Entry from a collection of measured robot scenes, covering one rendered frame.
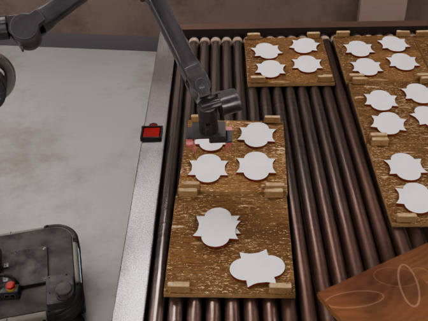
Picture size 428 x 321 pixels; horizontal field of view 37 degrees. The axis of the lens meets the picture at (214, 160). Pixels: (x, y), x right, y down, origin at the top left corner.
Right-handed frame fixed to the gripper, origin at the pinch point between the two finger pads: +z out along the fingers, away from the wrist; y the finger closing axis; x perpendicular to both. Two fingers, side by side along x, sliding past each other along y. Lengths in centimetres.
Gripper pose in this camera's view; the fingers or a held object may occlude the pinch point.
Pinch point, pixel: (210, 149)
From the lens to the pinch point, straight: 199.5
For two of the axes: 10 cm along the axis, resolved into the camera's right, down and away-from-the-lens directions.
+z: 0.5, 6.4, 7.7
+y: -10.0, 0.4, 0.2
